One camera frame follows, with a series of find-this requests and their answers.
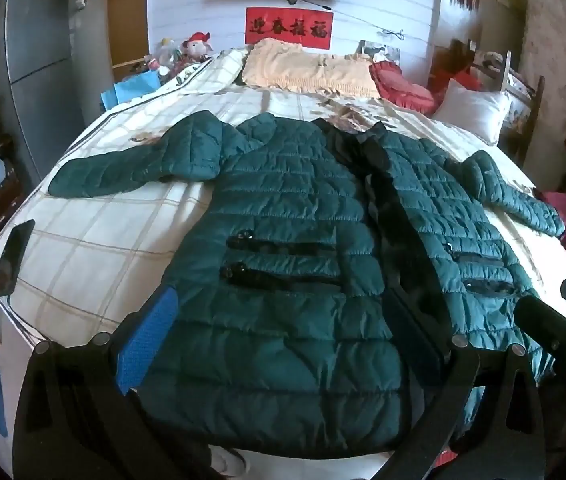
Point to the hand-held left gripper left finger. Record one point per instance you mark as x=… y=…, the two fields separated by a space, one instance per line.
x=148 y=335

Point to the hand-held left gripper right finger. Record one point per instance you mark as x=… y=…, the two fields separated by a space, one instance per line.
x=413 y=332

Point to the green quilted puffer jacket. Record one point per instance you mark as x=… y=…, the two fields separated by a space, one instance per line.
x=288 y=210

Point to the bed with checked floral bedspread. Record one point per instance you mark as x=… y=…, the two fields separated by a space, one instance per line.
x=103 y=240

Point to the black smartphone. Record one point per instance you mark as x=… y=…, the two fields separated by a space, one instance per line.
x=13 y=260

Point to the wooden chair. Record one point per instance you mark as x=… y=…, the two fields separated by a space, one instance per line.
x=533 y=110

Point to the white pillow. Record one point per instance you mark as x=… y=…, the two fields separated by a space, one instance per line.
x=468 y=107

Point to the red heart-shaped cushion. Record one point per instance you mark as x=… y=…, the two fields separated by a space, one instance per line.
x=403 y=87

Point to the blue paper bag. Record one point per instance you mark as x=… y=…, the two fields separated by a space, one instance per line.
x=133 y=90

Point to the red cloth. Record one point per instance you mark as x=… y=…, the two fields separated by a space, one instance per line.
x=450 y=67

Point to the framed photo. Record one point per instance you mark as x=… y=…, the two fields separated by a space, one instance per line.
x=380 y=51

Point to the pale plush toy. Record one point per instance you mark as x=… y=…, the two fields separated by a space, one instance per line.
x=169 y=52

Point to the beige folded blanket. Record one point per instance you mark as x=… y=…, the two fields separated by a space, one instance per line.
x=308 y=67

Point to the plush toy with red hat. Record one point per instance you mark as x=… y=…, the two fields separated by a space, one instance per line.
x=197 y=47

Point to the brown wooden door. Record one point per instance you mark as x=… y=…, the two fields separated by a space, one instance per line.
x=130 y=25

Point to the grey refrigerator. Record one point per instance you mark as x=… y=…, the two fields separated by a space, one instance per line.
x=38 y=35

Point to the red wall banner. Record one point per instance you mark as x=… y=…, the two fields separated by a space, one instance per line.
x=288 y=27

